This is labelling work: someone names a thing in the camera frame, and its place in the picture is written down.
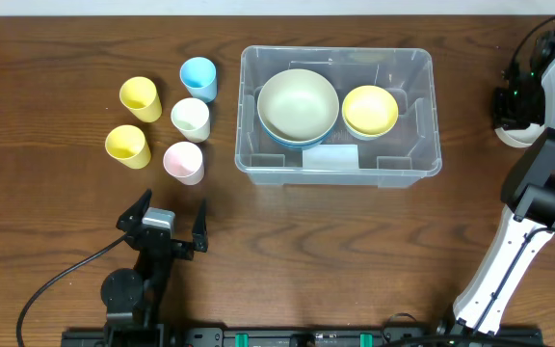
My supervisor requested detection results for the yellow plastic cup lower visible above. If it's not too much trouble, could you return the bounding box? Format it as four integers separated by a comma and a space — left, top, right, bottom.
105, 124, 151, 170

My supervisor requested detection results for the beige large bowl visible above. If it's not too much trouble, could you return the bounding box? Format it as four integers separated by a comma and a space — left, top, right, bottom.
256, 68, 340, 127

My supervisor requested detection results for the clear plastic storage container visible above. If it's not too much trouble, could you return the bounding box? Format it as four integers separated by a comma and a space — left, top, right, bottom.
234, 45, 442, 188

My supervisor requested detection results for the yellow plastic cup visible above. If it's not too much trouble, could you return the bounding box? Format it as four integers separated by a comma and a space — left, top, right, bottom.
119, 76, 162, 122
105, 124, 151, 170

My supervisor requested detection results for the grey small bowl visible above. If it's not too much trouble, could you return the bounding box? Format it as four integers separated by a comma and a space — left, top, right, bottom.
344, 120, 390, 141

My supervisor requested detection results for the pale green plastic cup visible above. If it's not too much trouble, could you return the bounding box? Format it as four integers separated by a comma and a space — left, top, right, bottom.
171, 97, 210, 143

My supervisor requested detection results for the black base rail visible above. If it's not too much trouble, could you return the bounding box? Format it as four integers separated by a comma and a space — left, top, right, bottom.
61, 326, 544, 347

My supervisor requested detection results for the white small bowl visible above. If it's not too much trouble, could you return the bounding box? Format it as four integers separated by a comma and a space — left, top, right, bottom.
494, 123, 544, 148

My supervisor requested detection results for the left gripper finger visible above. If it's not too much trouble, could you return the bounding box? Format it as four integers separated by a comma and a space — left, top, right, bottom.
116, 189, 152, 233
192, 200, 208, 253

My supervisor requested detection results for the pink plastic cup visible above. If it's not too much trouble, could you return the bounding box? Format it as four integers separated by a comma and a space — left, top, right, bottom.
163, 142, 204, 186

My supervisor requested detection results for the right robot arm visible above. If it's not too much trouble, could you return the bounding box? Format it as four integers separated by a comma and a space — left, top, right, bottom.
441, 28, 555, 338

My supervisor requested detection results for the blue plastic cup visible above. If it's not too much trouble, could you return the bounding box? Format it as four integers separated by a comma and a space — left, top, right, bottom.
179, 57, 218, 103

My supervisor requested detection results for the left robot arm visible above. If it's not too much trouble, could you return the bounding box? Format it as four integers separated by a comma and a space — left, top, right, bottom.
100, 190, 208, 346

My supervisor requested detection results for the yellow plastic cup upper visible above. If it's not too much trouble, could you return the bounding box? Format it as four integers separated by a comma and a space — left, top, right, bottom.
119, 76, 162, 122

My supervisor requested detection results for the yellow small bowl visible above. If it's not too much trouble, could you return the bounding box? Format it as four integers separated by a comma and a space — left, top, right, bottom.
341, 85, 399, 134

